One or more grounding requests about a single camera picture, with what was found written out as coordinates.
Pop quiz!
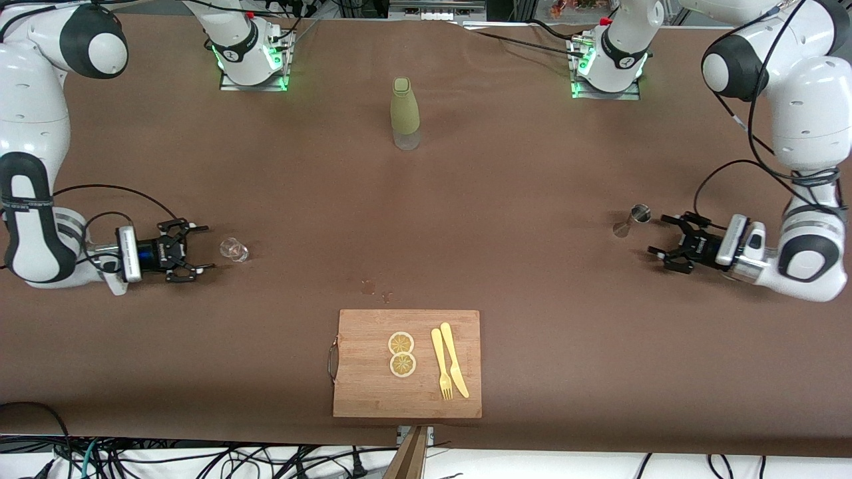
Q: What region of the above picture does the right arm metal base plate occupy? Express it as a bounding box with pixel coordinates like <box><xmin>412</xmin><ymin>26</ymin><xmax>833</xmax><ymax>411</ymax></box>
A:
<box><xmin>219</xmin><ymin>25</ymin><xmax>292</xmax><ymax>93</ymax></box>

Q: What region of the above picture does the wooden cutting board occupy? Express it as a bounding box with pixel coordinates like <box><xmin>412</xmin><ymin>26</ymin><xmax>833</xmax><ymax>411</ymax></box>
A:
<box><xmin>327</xmin><ymin>309</ymin><xmax>483</xmax><ymax>420</ymax></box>

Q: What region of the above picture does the teal cable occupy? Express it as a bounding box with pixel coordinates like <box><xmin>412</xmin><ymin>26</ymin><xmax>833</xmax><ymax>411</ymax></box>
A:
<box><xmin>79</xmin><ymin>439</ymin><xmax>102</xmax><ymax>479</ymax></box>

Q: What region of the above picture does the black cable on table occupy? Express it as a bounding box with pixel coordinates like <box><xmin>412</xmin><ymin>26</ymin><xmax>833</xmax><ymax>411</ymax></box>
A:
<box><xmin>459</xmin><ymin>19</ymin><xmax>586</xmax><ymax>61</ymax></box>

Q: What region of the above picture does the yellow plastic fork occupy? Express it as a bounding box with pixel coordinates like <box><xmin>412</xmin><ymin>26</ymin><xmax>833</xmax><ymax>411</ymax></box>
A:
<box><xmin>431</xmin><ymin>328</ymin><xmax>454</xmax><ymax>401</ymax></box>

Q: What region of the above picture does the small metal bracket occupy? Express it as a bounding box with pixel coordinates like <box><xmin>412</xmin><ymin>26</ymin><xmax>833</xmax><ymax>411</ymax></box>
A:
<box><xmin>397</xmin><ymin>426</ymin><xmax>435</xmax><ymax>448</ymax></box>

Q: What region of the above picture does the brown table cover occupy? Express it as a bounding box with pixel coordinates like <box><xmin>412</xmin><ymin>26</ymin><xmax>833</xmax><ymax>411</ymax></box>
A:
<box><xmin>0</xmin><ymin>12</ymin><xmax>852</xmax><ymax>460</ymax></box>

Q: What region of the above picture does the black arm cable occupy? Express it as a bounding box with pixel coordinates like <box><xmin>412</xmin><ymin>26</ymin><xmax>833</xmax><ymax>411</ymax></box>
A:
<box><xmin>692</xmin><ymin>0</ymin><xmax>841</xmax><ymax>231</ymax></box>
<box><xmin>0</xmin><ymin>184</ymin><xmax>182</xmax><ymax>268</ymax></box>

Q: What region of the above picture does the green bottle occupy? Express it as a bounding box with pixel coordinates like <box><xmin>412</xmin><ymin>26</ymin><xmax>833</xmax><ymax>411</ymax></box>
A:
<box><xmin>390</xmin><ymin>77</ymin><xmax>421</xmax><ymax>152</ymax></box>

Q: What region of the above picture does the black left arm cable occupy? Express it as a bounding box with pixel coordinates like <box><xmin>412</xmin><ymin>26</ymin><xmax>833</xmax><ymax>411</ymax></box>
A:
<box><xmin>692</xmin><ymin>0</ymin><xmax>841</xmax><ymax>231</ymax></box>

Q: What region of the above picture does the grey metal box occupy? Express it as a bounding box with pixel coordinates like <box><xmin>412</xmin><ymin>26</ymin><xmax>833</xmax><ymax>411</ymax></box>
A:
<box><xmin>389</xmin><ymin>0</ymin><xmax>487</xmax><ymax>21</ymax></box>

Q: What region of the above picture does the brown wooden post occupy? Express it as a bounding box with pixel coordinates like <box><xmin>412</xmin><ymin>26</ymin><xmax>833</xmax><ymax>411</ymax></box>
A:
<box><xmin>384</xmin><ymin>426</ymin><xmax>429</xmax><ymax>479</ymax></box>

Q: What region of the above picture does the steel measuring cup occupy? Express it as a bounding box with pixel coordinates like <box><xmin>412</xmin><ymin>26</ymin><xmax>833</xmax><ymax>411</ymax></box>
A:
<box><xmin>612</xmin><ymin>204</ymin><xmax>652</xmax><ymax>239</ymax></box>

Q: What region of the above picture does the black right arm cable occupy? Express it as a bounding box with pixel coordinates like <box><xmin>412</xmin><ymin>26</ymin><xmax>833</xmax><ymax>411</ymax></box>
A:
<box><xmin>0</xmin><ymin>184</ymin><xmax>182</xmax><ymax>268</ymax></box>

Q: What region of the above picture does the clear glass shaker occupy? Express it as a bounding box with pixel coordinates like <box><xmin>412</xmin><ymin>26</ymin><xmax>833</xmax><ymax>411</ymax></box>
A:
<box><xmin>219</xmin><ymin>236</ymin><xmax>250</xmax><ymax>263</ymax></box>

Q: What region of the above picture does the yellow plastic knife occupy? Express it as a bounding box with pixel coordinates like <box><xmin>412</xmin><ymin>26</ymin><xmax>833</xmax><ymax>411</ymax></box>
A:
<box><xmin>440</xmin><ymin>322</ymin><xmax>470</xmax><ymax>399</ymax></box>

